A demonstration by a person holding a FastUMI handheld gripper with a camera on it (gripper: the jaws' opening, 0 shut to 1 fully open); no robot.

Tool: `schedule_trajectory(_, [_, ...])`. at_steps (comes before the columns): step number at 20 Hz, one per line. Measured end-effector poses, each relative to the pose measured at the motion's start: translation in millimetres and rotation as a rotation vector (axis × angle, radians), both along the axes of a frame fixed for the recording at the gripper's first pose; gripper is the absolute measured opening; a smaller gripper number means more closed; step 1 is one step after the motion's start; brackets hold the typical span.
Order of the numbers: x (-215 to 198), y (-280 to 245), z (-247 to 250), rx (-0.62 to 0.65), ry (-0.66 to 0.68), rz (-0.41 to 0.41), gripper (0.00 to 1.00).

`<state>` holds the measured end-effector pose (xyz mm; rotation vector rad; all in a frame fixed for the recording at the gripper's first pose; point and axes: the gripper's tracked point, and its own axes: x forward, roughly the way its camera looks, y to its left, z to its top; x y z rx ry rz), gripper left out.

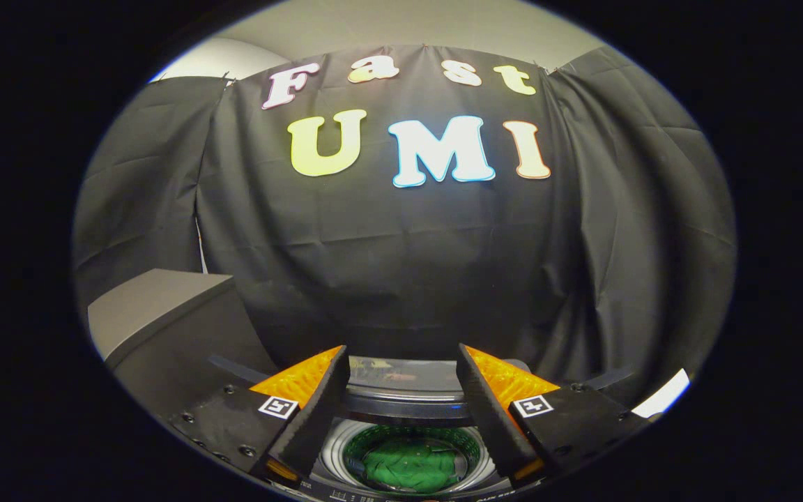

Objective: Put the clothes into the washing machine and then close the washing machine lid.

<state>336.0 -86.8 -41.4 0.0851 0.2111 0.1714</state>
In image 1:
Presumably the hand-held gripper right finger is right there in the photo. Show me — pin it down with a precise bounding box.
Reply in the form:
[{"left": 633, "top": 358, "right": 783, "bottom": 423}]
[{"left": 457, "top": 344, "right": 653, "bottom": 487}]

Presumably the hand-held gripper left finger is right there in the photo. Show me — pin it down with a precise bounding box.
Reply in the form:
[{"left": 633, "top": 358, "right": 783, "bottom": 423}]
[{"left": 168, "top": 345, "right": 350, "bottom": 485}]

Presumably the grey washing machine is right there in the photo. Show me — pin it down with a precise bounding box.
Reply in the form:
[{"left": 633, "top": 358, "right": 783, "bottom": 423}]
[{"left": 269, "top": 415, "right": 535, "bottom": 502}]

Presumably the dark washing machine lid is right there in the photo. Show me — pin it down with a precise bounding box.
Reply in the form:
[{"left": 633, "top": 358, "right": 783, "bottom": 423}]
[{"left": 206, "top": 354, "right": 634, "bottom": 427}]

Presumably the green polo shirt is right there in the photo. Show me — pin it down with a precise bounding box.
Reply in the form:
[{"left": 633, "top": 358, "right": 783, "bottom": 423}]
[{"left": 362, "top": 443, "right": 468, "bottom": 494}]

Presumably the grey cabinet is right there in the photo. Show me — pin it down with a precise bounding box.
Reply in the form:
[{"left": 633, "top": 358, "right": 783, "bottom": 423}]
[{"left": 88, "top": 268, "right": 284, "bottom": 426}]

